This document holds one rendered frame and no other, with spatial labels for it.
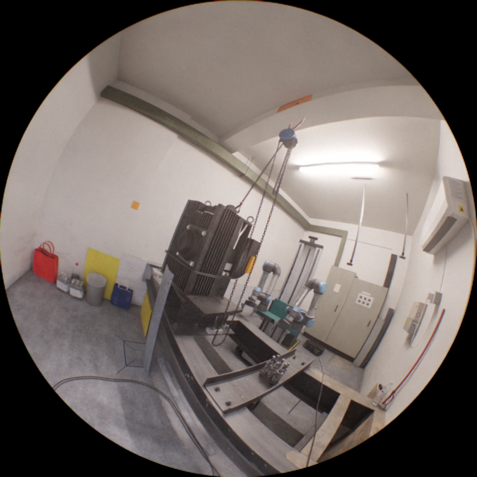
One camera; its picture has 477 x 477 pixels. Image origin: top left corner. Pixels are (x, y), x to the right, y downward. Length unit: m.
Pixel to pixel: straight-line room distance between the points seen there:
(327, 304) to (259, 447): 3.23
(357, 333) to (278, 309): 2.03
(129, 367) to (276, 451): 1.30
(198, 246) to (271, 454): 1.27
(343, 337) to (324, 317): 0.64
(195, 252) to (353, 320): 3.21
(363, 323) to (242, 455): 3.09
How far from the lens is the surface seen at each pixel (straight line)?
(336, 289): 3.62
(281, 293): 2.15
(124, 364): 1.69
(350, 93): 1.49
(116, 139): 2.38
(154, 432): 1.43
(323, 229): 4.20
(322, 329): 3.73
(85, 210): 2.29
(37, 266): 2.67
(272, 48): 1.62
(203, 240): 1.11
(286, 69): 1.66
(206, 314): 1.04
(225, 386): 0.94
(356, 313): 3.56
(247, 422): 0.87
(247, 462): 1.06
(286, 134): 1.47
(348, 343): 3.67
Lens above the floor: 1.37
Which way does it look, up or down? 3 degrees up
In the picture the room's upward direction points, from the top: 22 degrees clockwise
